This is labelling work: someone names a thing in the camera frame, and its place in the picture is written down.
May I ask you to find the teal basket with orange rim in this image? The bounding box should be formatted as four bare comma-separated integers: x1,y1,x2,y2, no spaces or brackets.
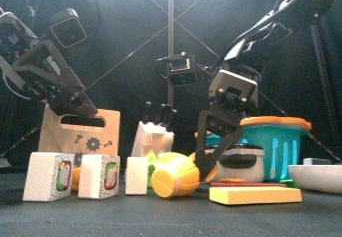
204,115,313,184

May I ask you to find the green toy corn husk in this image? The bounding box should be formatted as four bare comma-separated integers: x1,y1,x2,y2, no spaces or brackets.
145,150,160,186

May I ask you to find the grey toy cooking pot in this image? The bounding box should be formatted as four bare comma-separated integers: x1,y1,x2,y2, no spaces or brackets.
204,143,267,184

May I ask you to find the small orange flat toy piece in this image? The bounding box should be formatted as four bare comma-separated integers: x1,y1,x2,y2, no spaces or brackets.
218,177,246,184

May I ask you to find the white toy knife block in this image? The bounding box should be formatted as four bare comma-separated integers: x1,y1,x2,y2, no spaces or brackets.
129,120,174,158

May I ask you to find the thin red toy stick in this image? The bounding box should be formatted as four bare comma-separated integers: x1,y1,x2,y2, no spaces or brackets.
208,181,288,188

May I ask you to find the black tripod leg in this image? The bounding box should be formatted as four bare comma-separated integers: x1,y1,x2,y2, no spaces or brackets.
0,123,43,159

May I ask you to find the yellow flat sponge block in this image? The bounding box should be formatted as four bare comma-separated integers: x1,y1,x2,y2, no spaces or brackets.
208,185,304,206

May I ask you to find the small green toy piece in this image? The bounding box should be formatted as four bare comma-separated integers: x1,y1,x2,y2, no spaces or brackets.
279,179,301,188

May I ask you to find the narrow white box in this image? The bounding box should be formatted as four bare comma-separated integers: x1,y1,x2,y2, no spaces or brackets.
124,156,149,196

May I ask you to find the medium white speckled box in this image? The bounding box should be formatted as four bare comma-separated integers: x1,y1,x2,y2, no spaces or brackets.
77,153,121,201

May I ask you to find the small grey block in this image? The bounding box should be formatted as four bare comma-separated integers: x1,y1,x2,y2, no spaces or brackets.
301,157,333,166

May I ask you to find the small orange toy food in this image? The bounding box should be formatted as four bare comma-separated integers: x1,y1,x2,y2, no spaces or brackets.
70,166,82,193

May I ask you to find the large white speckled box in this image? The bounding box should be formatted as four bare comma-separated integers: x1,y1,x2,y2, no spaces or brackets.
21,151,75,203

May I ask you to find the white bowl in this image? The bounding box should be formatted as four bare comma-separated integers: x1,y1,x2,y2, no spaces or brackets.
287,163,342,195

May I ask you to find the metal vertical pole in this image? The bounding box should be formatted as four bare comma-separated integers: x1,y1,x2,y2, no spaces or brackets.
166,0,176,108

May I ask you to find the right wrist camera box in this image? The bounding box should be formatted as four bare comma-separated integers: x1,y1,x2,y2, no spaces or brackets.
206,69,260,113

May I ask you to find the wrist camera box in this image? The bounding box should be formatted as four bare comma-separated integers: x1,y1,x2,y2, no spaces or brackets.
49,8,89,49
206,69,260,113

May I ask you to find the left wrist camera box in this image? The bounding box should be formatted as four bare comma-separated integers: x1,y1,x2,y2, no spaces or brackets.
49,8,89,49

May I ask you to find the black camera on pole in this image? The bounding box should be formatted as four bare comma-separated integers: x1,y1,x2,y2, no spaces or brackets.
153,52,200,87

